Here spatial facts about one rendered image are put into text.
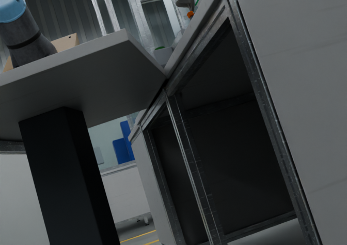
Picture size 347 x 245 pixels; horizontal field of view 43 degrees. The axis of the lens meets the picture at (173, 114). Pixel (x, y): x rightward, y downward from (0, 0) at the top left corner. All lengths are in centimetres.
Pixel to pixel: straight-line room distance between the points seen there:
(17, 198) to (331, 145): 896
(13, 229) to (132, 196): 374
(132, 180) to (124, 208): 41
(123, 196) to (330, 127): 571
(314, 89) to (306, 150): 11
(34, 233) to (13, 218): 52
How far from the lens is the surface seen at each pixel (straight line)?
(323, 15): 91
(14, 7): 144
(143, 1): 284
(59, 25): 1024
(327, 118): 85
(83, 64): 105
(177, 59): 125
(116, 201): 645
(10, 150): 171
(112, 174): 646
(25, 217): 958
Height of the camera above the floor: 52
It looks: 8 degrees up
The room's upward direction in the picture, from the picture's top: 17 degrees counter-clockwise
